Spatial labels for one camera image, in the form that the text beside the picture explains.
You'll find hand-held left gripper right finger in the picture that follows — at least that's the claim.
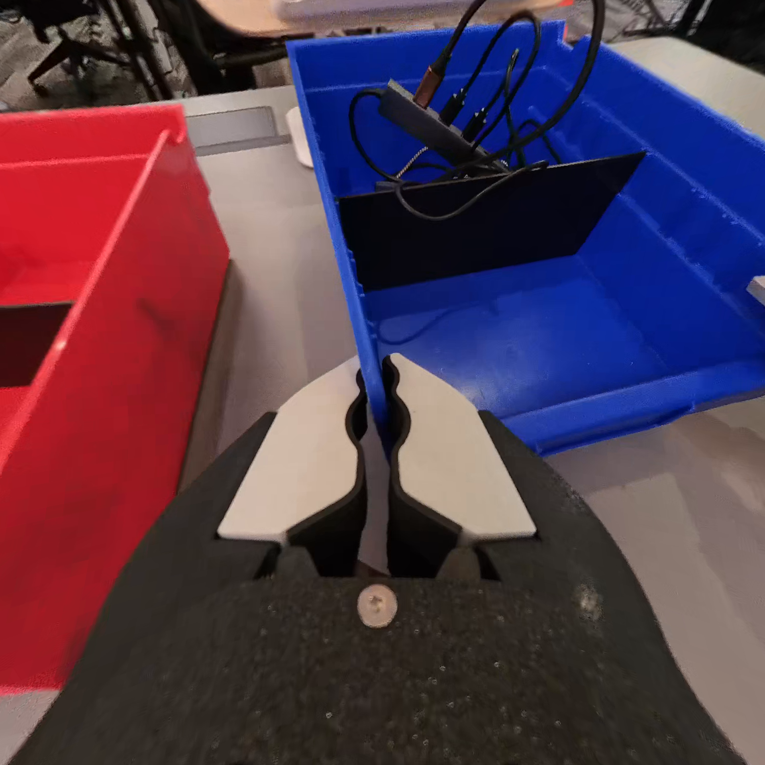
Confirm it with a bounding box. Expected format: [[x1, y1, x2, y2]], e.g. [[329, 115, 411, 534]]
[[382, 354, 537, 577]]

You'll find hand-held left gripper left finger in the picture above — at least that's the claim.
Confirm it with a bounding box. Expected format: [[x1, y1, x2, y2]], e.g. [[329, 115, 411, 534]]
[[217, 357, 368, 577]]

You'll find blue plastic bin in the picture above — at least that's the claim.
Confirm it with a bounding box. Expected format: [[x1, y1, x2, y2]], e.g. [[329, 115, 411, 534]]
[[286, 21, 765, 458]]

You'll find red plastic bin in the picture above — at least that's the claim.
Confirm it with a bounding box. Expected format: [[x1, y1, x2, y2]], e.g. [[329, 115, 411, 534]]
[[0, 104, 231, 697]]

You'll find dark grey usb hub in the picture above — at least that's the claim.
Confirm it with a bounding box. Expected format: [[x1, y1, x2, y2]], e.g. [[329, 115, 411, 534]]
[[349, 78, 510, 192]]

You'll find wood-framed black board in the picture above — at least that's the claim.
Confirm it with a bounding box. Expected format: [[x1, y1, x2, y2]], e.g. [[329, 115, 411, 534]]
[[197, 0, 563, 38]]

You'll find black office chair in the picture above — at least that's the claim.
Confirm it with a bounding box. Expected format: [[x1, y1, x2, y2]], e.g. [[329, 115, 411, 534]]
[[27, 0, 144, 99]]

